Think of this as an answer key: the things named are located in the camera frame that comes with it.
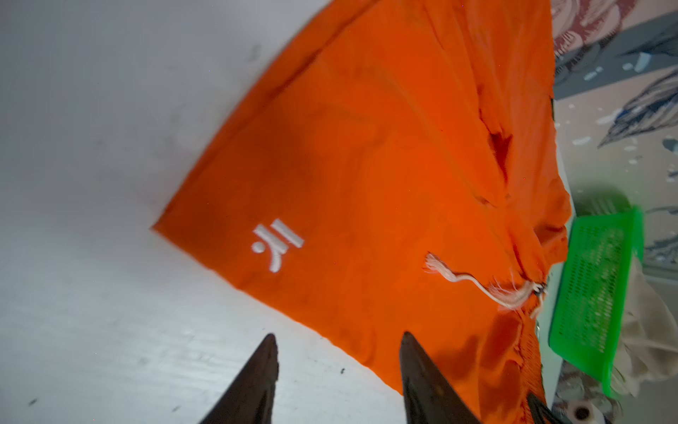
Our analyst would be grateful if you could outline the orange shorts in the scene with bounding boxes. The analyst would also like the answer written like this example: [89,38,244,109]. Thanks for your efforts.
[155,1,571,423]

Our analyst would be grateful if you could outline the green plastic basket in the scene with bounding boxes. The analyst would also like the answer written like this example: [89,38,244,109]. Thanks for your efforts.
[548,207,644,398]

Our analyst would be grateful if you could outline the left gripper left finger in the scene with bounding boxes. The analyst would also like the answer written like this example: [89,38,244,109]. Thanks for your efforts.
[201,333,279,424]

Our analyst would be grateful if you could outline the beige shorts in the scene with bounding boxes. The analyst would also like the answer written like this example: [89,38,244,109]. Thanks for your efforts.
[611,258,677,397]

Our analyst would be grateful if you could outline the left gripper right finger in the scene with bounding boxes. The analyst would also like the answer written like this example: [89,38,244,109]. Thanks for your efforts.
[399,331,480,424]

